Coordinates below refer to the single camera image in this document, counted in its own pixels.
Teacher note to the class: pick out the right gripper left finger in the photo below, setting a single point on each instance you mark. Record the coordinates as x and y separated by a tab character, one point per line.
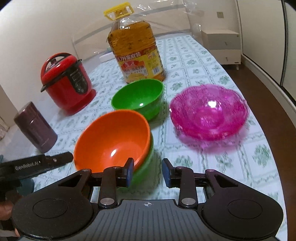
113	178

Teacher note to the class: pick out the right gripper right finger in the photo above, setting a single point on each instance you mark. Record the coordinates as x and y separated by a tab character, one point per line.
182	178

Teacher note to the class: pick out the green plastic bowl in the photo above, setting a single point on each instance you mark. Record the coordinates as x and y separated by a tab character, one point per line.
144	96
142	172

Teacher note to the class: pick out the orange plastic bowl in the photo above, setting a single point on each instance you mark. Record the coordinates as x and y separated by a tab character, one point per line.
111	139

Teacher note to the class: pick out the pink transparent plastic bowl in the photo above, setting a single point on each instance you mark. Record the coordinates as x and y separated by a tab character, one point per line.
208	112

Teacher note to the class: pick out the left hand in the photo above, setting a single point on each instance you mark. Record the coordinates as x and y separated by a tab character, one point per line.
6	209

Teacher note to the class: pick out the dark purple vacuum flask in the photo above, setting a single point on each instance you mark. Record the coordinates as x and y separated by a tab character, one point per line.
34	126

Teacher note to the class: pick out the red mini rice cooker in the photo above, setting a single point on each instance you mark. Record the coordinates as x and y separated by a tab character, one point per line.
66	81

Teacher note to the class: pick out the yellow cooking oil bottle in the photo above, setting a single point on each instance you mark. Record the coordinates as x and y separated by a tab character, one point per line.
133	45

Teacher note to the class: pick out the white bedside cabinet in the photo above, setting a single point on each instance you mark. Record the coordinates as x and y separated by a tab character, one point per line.
224	46

